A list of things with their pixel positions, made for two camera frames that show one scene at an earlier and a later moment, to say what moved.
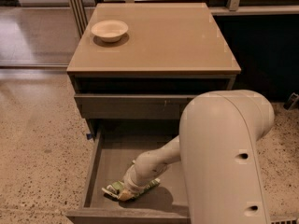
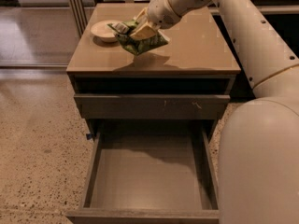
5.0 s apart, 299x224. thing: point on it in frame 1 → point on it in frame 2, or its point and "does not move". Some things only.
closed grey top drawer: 133,106 does not move
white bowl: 109,31 does not move
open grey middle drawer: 114,147 does not move
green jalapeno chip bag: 114,189 → 135,45
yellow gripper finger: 126,195 → 147,31
